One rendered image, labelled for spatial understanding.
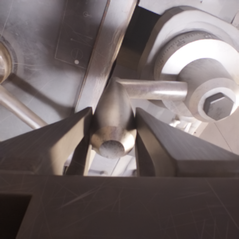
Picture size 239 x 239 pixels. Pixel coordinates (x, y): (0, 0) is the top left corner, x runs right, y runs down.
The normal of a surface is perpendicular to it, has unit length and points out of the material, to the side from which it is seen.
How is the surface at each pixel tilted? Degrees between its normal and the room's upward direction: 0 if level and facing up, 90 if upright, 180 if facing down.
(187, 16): 90
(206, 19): 90
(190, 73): 157
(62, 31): 90
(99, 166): 90
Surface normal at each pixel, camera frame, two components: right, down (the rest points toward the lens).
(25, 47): 0.00, 0.56
